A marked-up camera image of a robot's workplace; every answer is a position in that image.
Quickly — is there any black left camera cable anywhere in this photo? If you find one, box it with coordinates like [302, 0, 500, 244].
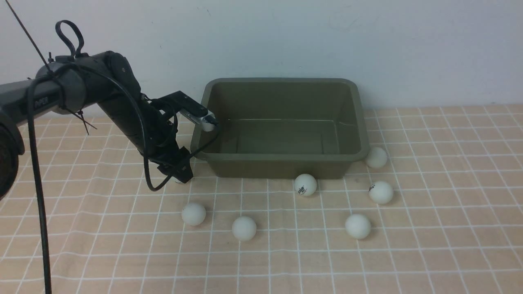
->
[26, 63, 221, 294]

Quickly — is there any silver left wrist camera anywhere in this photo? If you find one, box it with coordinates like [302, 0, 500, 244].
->
[151, 91, 219, 132]

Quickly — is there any peach checkered tablecloth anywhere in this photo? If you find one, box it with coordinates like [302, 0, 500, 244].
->
[0, 105, 523, 294]

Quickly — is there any olive green plastic bin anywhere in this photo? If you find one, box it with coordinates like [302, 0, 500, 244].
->
[196, 78, 370, 179]

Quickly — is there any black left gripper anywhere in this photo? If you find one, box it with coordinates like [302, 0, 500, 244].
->
[140, 98, 194, 184]

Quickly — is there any white ball with logo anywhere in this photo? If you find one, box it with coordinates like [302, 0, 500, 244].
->
[294, 174, 317, 197]

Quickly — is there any white ball marked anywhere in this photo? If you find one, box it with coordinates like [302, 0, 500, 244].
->
[369, 181, 394, 205]

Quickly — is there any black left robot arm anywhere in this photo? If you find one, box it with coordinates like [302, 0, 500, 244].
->
[1, 51, 200, 197]

